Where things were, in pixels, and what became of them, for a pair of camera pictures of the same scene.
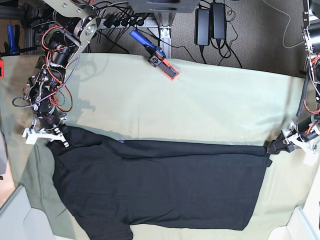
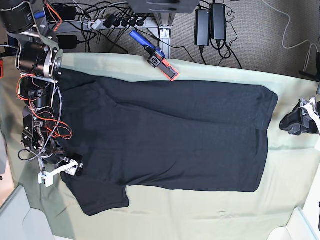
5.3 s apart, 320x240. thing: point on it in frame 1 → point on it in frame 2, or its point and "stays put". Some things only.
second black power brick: (218, 20) stays put
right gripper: (307, 129) → (293, 118)
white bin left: (19, 221) stays put
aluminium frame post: (165, 20) stays put
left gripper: (49, 118) → (52, 153)
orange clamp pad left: (2, 66) stays put
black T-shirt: (114, 186) → (162, 134)
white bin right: (304, 224) stays put
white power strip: (125, 22) stays put
